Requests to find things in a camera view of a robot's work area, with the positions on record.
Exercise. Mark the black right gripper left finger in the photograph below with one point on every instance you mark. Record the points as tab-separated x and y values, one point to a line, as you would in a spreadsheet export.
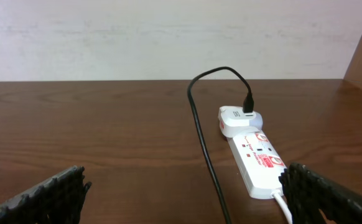
58	199

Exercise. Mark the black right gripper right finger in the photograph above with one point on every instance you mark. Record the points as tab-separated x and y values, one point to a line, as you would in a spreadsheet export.
312	198

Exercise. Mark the white USB charger adapter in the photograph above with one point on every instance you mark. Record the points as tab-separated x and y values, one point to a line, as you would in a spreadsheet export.
234	121

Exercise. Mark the white power strip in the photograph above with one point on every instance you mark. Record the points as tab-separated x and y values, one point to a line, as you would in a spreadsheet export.
259	164

